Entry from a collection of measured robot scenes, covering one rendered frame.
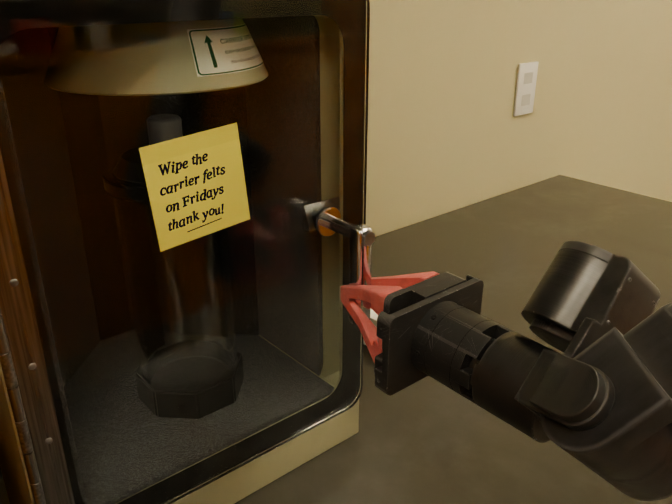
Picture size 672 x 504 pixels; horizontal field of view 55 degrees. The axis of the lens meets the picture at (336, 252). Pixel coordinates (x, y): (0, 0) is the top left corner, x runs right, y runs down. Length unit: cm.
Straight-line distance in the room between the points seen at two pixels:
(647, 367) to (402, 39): 93
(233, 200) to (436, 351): 19
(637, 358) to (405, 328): 16
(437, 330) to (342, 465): 26
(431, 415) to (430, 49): 75
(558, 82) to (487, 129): 27
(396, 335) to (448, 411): 32
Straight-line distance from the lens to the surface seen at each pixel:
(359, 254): 52
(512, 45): 148
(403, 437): 72
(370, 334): 52
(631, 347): 38
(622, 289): 43
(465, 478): 68
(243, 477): 64
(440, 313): 47
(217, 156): 47
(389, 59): 120
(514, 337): 45
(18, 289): 44
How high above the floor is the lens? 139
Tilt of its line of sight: 23 degrees down
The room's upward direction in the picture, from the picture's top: straight up
